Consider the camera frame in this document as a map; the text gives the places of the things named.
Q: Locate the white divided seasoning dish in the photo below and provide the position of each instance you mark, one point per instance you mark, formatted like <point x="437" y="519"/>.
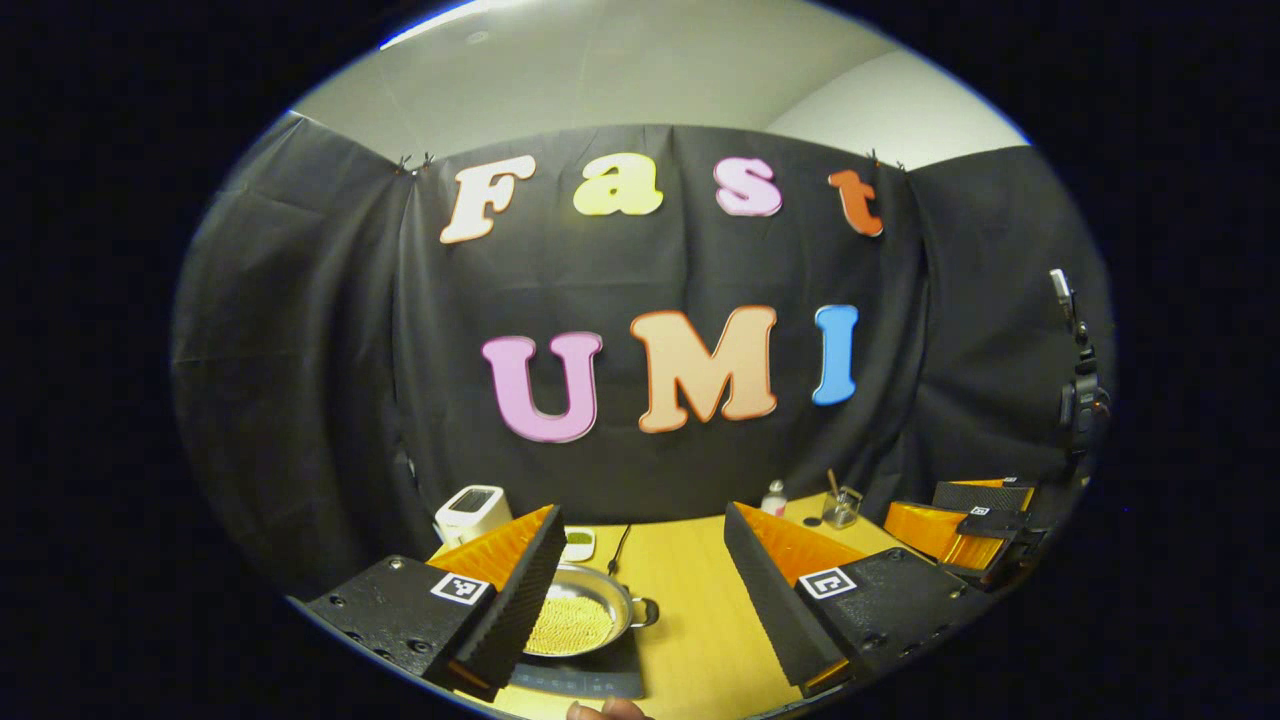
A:
<point x="578" y="545"/>

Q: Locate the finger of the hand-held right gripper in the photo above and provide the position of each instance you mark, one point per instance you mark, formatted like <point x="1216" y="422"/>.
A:
<point x="985" y="495"/>
<point x="935" y="530"/>

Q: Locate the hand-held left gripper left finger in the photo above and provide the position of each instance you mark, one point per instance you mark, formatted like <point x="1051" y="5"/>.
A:
<point x="520" y="610"/>

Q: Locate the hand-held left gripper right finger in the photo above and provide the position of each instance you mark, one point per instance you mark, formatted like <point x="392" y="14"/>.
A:
<point x="765" y="610"/>

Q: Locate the clear bottle white label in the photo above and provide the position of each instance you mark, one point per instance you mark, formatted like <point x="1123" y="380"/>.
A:
<point x="774" y="500"/>

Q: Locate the stainless steel pot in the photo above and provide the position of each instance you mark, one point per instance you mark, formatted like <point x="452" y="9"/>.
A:
<point x="600" y="580"/>

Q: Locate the black tripod with device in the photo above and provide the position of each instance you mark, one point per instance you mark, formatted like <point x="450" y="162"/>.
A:
<point x="1085" y="400"/>

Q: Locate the white boxy appliance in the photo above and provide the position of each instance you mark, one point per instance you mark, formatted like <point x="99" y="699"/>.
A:
<point x="470" y="510"/>

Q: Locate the black induction cooktop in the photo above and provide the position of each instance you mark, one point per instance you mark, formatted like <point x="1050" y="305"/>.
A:
<point x="610" y="675"/>

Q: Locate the heap of yellow soybeans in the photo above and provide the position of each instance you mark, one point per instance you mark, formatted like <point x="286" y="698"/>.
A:
<point x="570" y="625"/>

